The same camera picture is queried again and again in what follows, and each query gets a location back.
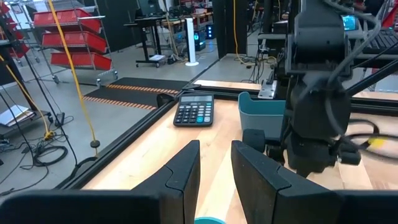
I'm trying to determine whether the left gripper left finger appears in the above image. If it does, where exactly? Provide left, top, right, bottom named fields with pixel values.
left=132, top=139, right=201, bottom=224

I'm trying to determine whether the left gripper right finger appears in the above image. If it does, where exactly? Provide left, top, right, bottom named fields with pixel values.
left=231, top=140, right=340, bottom=224

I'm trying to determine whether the teal green plastic bin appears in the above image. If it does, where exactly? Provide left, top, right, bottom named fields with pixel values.
left=193, top=217, right=226, bottom=224

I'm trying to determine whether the blue-grey plastic bin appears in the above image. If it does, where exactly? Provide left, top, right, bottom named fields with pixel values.
left=238, top=91, right=287, bottom=141

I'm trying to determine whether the yellow tape tag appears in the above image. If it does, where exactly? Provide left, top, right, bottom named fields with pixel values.
left=368, top=137, right=387, bottom=149

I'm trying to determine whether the black desk calculator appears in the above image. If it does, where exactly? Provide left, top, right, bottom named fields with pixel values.
left=172, top=93, right=215, bottom=128

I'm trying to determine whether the black mat with orange stripes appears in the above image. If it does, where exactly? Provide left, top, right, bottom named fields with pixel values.
left=82, top=77, right=190, bottom=111

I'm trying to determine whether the flat white box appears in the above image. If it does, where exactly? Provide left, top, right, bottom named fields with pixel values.
left=148, top=54, right=168, bottom=63

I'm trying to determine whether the black keyboard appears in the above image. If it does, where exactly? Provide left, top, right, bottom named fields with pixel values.
left=361, top=27, right=398, bottom=56

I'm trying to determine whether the monitor with cyan screen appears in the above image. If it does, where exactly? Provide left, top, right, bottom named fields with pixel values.
left=341, top=14, right=359, bottom=32

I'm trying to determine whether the white tower fan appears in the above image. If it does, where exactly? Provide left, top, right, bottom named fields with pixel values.
left=184, top=17, right=200, bottom=67

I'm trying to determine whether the computer tower with blue light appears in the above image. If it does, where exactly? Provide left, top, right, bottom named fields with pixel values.
left=193, top=29, right=207, bottom=52

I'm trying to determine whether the tall black cabinet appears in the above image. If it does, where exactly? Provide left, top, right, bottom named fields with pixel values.
left=212, top=0, right=249, bottom=60

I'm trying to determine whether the red storage bin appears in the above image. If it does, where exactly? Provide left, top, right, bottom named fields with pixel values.
left=33, top=7, right=103, bottom=34
left=41, top=30, right=108, bottom=55
left=49, top=51, right=113, bottom=72

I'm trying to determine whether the black desk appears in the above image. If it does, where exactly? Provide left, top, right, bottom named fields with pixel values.
left=123, top=11, right=215, bottom=68

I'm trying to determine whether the silver metal bracket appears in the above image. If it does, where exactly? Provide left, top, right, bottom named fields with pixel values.
left=257, top=78, right=278, bottom=100

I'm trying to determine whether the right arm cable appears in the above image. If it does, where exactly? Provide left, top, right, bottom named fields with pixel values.
left=322, top=0, right=382, bottom=138

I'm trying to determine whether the coiled black floor cable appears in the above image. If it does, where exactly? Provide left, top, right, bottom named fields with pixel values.
left=18, top=144, right=70, bottom=170

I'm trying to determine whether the wire shelf cart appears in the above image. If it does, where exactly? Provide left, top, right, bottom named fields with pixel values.
left=29, top=0, right=119, bottom=88

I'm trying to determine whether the curved yellow cable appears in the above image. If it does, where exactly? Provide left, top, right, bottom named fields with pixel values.
left=232, top=0, right=277, bottom=67

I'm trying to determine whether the yellow hanging cable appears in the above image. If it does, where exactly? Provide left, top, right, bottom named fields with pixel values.
left=46, top=0, right=101, bottom=156

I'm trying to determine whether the slanted yellow cable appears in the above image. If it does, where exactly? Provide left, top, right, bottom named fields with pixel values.
left=0, top=54, right=56, bottom=141

